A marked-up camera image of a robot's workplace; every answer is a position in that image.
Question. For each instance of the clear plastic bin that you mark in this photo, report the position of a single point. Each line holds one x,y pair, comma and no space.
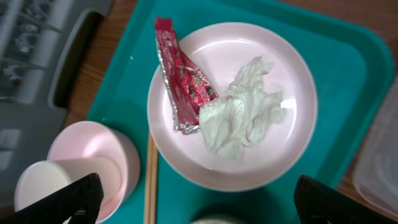
375,175

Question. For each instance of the grey bowl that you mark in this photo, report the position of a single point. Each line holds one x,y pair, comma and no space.
218,220

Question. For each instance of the teal plastic tray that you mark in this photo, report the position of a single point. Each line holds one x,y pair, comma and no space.
352,68

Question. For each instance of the white tissue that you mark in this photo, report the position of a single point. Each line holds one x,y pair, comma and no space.
239,120

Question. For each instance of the wooden chopstick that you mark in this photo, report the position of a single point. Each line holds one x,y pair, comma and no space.
150,204

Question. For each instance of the pink round plate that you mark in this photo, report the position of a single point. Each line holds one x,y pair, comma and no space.
220,50

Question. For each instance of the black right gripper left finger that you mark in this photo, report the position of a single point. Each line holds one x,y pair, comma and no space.
77,203

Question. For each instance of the white paper cup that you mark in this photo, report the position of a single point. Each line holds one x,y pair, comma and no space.
46,177

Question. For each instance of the grey dishwasher rack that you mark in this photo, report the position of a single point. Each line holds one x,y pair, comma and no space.
42,46

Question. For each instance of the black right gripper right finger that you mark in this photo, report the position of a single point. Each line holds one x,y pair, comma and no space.
317,203

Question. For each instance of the red foil sauce packet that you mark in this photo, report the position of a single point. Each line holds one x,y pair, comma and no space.
187,86

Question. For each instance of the pink plastic bowl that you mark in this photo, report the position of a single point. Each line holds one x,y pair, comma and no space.
89,139

